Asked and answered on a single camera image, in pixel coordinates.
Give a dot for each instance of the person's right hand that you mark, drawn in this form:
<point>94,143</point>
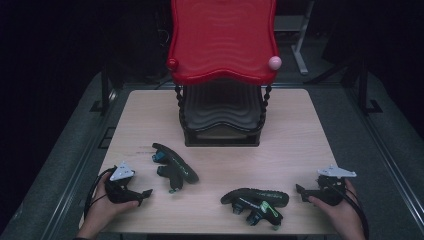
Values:
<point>345,215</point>

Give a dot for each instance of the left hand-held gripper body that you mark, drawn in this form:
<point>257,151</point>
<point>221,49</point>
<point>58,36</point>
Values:
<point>121,191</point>

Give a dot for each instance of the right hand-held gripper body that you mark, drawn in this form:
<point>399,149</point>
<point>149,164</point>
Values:
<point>330,190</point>

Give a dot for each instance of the white metal stand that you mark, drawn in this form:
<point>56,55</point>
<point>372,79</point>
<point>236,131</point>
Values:
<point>301,63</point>

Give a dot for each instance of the red and black shoe rack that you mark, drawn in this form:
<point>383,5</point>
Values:
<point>221,40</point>

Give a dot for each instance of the black metal post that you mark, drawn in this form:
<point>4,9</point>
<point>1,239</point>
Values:
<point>363,90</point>
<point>105,90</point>

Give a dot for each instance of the person's left hand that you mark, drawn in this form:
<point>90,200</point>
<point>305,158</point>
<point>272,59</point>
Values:
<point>103,210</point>

